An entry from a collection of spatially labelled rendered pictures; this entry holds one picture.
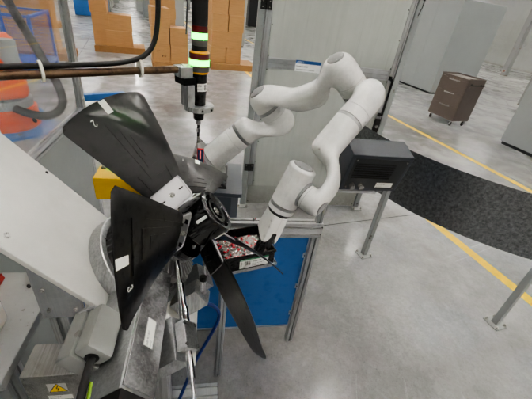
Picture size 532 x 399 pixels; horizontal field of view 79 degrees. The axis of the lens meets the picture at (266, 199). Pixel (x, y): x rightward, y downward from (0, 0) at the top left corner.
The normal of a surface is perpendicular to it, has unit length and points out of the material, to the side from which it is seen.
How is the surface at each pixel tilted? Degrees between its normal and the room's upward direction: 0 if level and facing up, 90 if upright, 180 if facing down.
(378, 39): 90
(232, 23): 90
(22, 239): 50
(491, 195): 90
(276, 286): 90
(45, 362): 0
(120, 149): 56
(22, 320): 0
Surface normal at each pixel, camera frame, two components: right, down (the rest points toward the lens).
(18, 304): 0.12, -0.84
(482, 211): -0.56, 0.38
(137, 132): 0.67, -0.22
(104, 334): 0.83, -0.52
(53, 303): 0.15, 0.54
